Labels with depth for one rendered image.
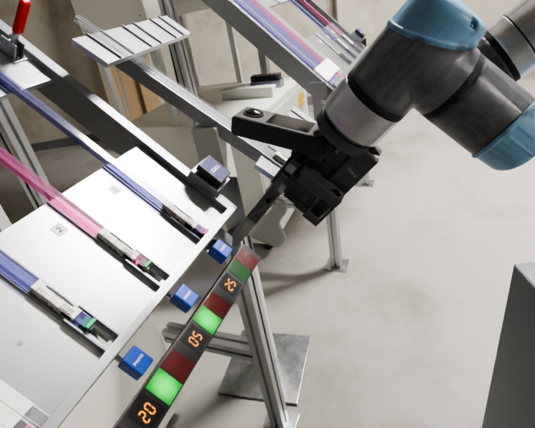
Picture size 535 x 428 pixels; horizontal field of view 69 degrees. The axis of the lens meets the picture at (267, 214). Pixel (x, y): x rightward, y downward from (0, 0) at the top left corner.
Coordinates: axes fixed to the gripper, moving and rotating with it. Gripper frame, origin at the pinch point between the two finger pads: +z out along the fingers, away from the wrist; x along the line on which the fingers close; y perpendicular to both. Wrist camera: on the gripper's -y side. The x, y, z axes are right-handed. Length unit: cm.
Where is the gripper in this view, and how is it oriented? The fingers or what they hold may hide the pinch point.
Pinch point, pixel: (249, 216)
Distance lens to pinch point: 57.1
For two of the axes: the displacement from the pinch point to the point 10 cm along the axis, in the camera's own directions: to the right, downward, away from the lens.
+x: 3.6, -5.2, 7.7
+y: 7.8, 6.2, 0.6
